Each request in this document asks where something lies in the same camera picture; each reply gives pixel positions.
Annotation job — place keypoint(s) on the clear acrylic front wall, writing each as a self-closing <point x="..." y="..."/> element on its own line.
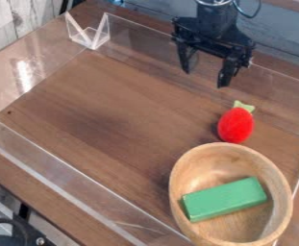
<point x="81" y="206"/>

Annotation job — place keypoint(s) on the clear acrylic back wall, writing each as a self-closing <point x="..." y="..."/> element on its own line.
<point x="149" y="50"/>

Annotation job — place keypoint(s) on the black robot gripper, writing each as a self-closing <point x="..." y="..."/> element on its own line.
<point x="193" y="39"/>

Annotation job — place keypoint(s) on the clear acrylic wall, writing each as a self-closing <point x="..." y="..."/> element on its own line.
<point x="149" y="50"/>
<point x="81" y="206"/>

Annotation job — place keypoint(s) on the green rectangular block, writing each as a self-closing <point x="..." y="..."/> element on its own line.
<point x="222" y="199"/>

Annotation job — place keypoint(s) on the red plush strawberry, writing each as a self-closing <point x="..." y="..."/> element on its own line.
<point x="236" y="125"/>

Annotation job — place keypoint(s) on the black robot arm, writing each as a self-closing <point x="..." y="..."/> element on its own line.
<point x="217" y="14"/>

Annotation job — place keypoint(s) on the black clamp with screw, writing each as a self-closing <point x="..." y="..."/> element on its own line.
<point x="30" y="236"/>

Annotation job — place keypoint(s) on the clear acrylic corner bracket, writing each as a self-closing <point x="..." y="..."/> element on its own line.
<point x="90" y="37"/>

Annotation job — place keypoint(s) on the wooden bowl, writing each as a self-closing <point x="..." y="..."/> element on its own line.
<point x="220" y="163"/>

